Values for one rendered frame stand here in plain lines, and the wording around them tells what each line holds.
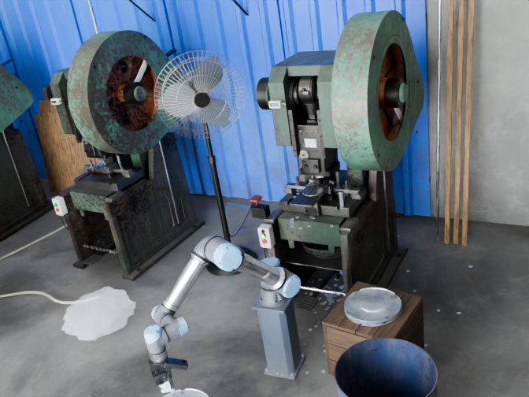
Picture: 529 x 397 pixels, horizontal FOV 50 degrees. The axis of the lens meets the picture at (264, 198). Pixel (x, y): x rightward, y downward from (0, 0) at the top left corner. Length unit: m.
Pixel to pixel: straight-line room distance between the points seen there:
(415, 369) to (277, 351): 0.79
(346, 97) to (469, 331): 1.54
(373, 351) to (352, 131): 1.02
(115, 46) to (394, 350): 2.51
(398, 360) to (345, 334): 0.35
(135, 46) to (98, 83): 0.42
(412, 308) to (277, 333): 0.70
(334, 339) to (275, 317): 0.32
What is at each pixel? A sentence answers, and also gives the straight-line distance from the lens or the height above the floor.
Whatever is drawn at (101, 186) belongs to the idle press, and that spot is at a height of 0.67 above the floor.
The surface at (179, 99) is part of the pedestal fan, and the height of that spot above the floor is 1.30.
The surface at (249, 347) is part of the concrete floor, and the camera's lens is 3.47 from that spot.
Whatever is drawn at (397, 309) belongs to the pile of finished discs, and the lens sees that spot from 3.00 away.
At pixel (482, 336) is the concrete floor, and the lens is 3.46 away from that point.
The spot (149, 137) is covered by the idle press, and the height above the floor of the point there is 1.00.
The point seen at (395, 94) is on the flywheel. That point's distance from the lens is 3.01.
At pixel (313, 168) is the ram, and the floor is 0.93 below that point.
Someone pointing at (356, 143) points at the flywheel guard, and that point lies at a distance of 2.81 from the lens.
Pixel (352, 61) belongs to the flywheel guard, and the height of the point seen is 1.58.
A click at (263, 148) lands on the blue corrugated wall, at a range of 4.91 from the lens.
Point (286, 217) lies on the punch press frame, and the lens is 3.39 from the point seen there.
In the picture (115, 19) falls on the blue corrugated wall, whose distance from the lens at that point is 5.42.
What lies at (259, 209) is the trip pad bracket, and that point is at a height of 0.70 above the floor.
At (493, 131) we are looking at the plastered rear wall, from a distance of 4.29.
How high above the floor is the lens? 2.17
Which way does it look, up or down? 25 degrees down
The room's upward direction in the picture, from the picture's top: 9 degrees counter-clockwise
